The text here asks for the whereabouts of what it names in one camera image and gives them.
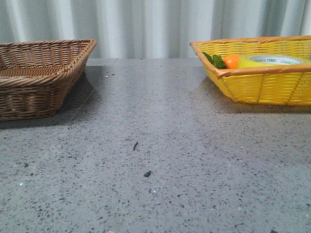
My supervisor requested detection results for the yellow wicker basket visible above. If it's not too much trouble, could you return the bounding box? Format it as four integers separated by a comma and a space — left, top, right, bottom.
190, 35, 311, 105

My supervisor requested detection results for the white pleated curtain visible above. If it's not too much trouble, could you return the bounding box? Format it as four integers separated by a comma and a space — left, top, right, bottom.
0, 0, 311, 59

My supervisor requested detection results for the yellow-green tape roll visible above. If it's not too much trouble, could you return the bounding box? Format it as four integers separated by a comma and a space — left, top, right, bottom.
238, 54, 311, 68

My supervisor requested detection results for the brown wicker basket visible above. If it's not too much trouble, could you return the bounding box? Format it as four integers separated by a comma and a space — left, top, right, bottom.
0, 39, 97, 121

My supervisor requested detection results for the orange toy carrot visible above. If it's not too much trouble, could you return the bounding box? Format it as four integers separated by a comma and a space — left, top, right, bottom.
203, 52, 240, 69

